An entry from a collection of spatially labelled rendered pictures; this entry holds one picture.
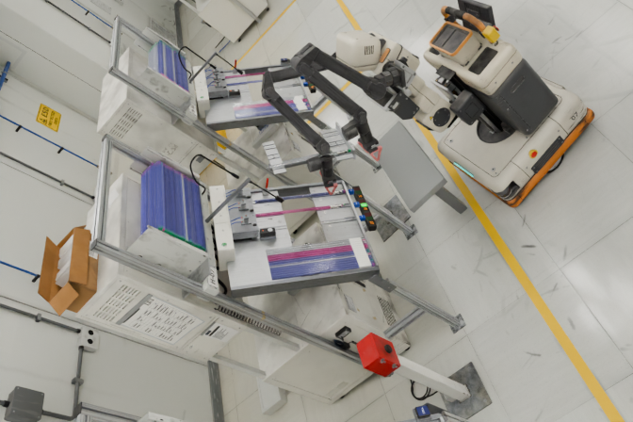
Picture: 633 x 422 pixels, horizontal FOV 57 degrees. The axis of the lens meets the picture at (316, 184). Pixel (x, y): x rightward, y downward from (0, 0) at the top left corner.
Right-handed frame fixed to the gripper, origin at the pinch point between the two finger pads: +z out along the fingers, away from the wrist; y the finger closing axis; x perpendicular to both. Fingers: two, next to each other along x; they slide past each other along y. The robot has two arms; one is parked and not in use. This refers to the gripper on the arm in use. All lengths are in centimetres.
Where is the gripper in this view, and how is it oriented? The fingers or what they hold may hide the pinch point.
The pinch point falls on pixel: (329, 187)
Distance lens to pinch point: 301.7
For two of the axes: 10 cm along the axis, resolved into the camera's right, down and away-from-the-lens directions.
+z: 0.8, 7.7, 6.3
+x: 9.8, -1.9, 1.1
